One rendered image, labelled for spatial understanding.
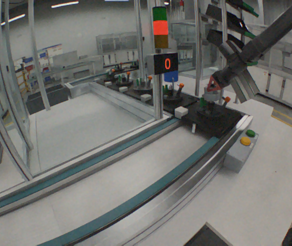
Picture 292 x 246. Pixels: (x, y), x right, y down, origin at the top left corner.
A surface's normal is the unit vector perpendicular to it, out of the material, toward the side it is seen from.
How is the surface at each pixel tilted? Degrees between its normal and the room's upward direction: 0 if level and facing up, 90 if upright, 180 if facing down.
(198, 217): 0
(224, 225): 0
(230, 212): 0
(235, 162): 90
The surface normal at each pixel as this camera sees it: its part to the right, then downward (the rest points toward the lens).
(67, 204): -0.07, -0.86
